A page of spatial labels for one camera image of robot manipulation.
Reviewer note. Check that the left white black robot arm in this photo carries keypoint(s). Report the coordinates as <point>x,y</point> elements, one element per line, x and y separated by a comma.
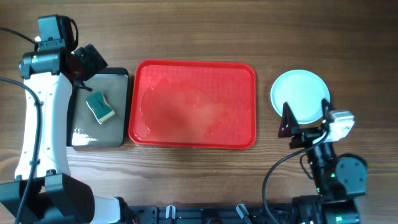
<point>43,191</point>

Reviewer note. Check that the green yellow sponge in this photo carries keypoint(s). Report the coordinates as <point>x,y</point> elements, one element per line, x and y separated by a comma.
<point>100,107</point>

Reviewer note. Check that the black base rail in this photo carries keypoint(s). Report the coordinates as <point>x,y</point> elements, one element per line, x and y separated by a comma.
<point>283,213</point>

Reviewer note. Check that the black rectangular metal tray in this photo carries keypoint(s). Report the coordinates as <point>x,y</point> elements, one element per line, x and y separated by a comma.
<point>83,129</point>

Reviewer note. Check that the light blue plate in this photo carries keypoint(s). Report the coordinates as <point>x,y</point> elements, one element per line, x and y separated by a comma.
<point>303,91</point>

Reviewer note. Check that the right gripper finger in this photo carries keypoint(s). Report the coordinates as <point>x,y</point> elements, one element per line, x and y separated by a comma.
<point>327,108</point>
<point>289,126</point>

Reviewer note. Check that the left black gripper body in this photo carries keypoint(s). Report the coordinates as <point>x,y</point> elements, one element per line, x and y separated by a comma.
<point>92,63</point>

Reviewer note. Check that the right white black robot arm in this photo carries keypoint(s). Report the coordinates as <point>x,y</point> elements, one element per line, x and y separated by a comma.
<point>338,179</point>

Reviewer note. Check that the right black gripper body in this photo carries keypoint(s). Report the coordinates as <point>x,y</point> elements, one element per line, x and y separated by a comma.
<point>305,135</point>

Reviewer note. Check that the red plastic tray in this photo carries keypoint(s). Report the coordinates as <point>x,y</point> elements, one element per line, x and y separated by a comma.
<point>194,104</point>

